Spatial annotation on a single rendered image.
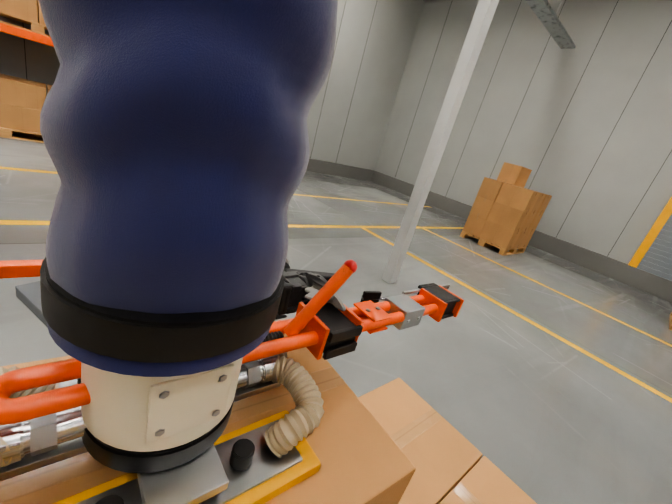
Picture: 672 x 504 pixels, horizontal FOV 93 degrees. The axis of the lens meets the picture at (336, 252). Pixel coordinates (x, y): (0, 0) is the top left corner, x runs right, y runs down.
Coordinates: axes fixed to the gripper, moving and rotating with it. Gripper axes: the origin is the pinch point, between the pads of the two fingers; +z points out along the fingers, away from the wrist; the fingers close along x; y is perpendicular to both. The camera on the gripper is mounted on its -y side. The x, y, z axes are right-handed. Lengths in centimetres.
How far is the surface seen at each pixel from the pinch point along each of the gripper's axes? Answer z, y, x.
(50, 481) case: 0.0, 39.2, -12.2
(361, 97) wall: -831, -756, 166
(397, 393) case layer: -14, -64, -58
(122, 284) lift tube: 7.9, 34.2, 16.4
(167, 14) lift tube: 8.6, 32.5, 34.6
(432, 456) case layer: 10, -54, -59
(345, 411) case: 8.2, 1.0, -12.9
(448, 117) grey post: -156, -251, 72
